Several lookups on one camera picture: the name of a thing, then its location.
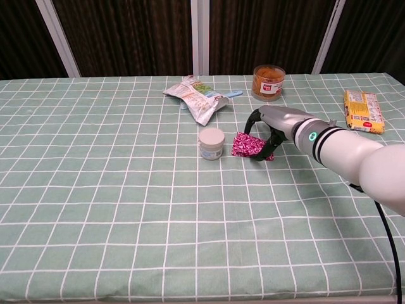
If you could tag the crumpled white snack bag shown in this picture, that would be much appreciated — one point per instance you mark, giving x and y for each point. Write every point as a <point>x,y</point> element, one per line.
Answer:
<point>197,98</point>

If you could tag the clear jar orange contents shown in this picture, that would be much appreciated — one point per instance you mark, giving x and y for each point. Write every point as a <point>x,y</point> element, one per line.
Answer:
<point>268,84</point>

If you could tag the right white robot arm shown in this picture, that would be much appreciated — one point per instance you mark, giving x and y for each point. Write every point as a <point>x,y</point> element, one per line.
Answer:
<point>348,152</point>

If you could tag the yellow biscuit package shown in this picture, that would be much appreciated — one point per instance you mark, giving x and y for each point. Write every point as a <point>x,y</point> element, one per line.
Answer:
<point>364,109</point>

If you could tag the dark brown curtain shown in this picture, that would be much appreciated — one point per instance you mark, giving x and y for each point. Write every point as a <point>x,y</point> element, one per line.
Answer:
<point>22,38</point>
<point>370,38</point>
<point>133,38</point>
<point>269,31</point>

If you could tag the small white round jar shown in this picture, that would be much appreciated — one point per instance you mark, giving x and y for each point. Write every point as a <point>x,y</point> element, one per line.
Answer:
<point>211,144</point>

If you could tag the white partition frame post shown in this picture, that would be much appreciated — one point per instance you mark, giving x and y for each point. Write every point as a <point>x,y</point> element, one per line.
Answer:
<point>327,38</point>
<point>58,41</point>
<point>200,38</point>

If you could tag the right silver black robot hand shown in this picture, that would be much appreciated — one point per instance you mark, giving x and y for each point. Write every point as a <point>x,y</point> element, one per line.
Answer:
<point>281,118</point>

